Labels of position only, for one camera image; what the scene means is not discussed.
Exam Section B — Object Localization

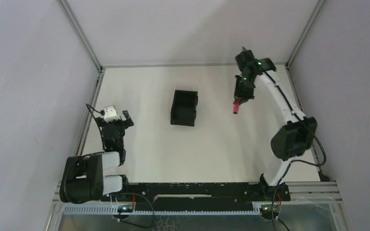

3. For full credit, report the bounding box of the red handled screwdriver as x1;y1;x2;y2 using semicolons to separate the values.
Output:
233;99;241;115

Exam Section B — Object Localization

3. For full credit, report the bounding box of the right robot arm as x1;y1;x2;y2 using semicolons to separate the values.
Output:
233;48;317;200

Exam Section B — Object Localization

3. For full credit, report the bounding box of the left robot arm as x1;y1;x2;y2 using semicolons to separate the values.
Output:
59;106;134;204

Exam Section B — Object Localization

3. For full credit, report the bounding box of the black plastic bin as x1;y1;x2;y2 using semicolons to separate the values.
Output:
170;90;198;127

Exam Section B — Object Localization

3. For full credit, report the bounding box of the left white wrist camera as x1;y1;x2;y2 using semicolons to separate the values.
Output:
103;105;121;123

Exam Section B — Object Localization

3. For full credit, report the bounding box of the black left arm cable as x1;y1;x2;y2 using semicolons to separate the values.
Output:
85;103;106;151

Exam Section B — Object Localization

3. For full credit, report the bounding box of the left controller board with wires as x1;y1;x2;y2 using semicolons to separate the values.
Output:
110;192;155;229

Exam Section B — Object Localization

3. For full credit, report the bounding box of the controller board with wires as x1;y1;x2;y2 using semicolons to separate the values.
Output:
260;192;290;231
110;192;155;229

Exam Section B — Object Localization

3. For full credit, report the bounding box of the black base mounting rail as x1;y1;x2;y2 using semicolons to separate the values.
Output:
101;182;291;212

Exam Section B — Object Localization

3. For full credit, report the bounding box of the aluminium frame rail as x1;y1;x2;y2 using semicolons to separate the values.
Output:
286;181;342;204

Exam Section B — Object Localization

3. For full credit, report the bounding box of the right controller board with wires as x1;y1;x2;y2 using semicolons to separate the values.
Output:
260;192;290;231

